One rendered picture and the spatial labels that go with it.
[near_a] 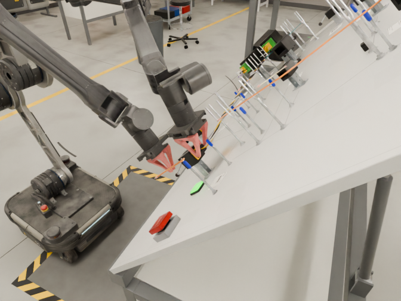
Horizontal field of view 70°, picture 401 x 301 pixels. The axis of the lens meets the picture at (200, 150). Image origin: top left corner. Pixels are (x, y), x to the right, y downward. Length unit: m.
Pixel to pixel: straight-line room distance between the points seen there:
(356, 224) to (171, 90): 0.62
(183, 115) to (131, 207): 1.60
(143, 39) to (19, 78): 0.74
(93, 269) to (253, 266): 1.23
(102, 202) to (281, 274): 1.31
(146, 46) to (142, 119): 0.21
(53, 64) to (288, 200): 0.61
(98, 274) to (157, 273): 1.02
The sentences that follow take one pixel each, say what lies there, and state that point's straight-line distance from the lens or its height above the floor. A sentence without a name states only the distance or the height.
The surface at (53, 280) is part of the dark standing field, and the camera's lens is 2.05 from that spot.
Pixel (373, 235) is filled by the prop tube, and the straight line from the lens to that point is 0.65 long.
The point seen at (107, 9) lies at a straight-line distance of 5.88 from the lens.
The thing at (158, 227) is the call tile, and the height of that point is 1.12.
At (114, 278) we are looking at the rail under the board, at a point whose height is 0.84.
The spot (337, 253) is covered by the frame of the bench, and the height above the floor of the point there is 0.80.
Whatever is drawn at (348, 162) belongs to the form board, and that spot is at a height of 1.43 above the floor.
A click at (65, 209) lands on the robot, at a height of 0.26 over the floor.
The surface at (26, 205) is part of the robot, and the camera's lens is 2.17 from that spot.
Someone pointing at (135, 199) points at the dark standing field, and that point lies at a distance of 2.27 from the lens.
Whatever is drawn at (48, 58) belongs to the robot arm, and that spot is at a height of 1.40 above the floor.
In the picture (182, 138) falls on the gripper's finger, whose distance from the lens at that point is 0.71.
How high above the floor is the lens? 1.65
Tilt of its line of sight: 38 degrees down
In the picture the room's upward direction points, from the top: straight up
